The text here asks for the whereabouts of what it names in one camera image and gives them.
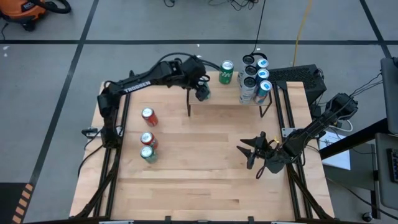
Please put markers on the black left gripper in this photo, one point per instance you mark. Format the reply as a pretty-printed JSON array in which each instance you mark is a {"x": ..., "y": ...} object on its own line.
[{"x": 202, "y": 81}]

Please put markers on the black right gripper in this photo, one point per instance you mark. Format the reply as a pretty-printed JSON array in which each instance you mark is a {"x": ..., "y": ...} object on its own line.
[{"x": 272, "y": 157}]

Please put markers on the white Celsius drink can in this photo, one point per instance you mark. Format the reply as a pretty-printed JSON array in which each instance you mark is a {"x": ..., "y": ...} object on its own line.
[
  {"x": 248, "y": 59},
  {"x": 248, "y": 85},
  {"x": 250, "y": 71}
]

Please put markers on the orange Fanta soda can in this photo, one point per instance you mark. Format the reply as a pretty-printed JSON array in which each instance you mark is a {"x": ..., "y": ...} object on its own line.
[
  {"x": 148, "y": 114},
  {"x": 147, "y": 138}
]

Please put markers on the blue silver Red Bull can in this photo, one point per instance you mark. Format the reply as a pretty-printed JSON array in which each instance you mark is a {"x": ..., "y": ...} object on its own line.
[
  {"x": 262, "y": 63},
  {"x": 262, "y": 74},
  {"x": 264, "y": 88}
]

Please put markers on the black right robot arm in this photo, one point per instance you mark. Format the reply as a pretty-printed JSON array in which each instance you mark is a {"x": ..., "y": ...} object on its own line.
[{"x": 314, "y": 130}]

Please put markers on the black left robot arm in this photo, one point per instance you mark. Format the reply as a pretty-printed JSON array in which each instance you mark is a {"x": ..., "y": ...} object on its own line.
[{"x": 140, "y": 82}]

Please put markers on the yellow tape tag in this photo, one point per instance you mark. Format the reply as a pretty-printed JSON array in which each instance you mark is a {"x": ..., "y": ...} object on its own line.
[{"x": 275, "y": 138}]

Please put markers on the black computer tower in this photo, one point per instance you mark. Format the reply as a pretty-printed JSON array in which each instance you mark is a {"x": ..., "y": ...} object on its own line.
[{"x": 298, "y": 76}]

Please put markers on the white paper sheet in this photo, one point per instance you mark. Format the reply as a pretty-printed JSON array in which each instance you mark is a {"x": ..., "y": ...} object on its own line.
[{"x": 340, "y": 160}]

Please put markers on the black desk beam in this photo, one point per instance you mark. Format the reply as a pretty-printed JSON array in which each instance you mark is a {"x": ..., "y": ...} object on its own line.
[{"x": 351, "y": 141}]

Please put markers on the black caster wheel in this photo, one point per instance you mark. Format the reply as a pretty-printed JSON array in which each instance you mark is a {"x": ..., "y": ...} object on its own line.
[{"x": 367, "y": 216}]

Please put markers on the grey desk panel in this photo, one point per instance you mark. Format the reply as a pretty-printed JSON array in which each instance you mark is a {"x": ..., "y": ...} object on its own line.
[{"x": 384, "y": 186}]

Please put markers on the black button control box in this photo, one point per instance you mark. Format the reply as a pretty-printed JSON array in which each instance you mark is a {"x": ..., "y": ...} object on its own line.
[{"x": 393, "y": 165}]

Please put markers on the grey monitor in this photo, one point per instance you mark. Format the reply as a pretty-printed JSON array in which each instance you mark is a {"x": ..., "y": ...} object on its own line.
[{"x": 390, "y": 93}]

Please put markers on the orange shop vacuum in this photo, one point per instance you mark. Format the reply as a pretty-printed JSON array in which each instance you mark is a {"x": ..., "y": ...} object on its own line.
[{"x": 21, "y": 9}]

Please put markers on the hazard striped floor mat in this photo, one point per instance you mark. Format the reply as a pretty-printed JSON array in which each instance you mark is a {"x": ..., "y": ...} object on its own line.
[{"x": 9, "y": 202}]

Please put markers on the silver mounting bracket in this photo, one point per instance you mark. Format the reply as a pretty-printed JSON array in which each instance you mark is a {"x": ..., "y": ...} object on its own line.
[
  {"x": 286, "y": 132},
  {"x": 90, "y": 133}
]

